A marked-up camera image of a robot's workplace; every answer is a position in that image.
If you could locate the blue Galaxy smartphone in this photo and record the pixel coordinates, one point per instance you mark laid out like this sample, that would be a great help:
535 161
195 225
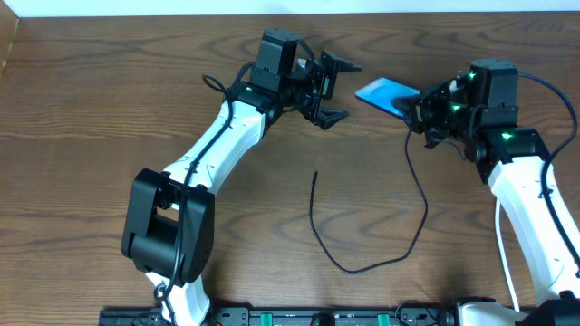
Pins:
382 93

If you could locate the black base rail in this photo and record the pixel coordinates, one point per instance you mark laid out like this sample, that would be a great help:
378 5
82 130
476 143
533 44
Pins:
240 316

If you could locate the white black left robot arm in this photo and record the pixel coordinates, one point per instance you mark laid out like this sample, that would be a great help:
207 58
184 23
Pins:
169 226

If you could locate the brown wooden side panel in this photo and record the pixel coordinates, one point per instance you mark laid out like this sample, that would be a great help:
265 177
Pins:
9 23

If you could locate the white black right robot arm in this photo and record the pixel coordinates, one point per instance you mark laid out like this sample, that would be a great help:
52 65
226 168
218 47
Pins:
479 108

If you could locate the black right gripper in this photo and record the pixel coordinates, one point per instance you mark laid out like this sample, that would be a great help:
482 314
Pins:
418 109

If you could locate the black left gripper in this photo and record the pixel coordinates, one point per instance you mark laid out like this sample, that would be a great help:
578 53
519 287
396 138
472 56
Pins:
320 89

